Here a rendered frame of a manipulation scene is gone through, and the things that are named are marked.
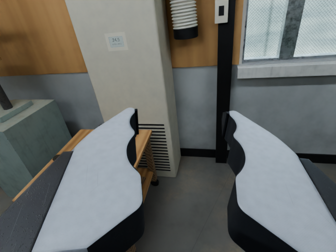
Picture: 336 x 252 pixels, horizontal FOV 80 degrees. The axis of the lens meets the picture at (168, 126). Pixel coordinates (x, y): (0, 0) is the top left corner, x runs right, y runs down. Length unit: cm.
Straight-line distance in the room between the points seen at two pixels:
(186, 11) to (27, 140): 137
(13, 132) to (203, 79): 136
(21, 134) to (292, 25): 192
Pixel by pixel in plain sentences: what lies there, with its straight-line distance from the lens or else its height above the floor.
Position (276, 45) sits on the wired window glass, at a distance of 164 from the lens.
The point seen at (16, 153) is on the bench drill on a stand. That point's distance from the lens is 172.
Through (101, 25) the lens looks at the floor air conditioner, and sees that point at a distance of 136.
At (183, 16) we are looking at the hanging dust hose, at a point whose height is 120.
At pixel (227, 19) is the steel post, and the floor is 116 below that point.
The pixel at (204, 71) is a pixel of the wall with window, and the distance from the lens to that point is 156.
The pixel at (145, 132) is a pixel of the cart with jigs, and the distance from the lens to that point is 142.
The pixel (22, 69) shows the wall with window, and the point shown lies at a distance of 226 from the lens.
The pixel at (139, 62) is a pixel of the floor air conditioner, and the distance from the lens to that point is 131.
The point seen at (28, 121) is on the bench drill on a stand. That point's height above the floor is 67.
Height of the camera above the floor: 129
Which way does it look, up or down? 32 degrees down
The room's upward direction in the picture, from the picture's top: 7 degrees counter-clockwise
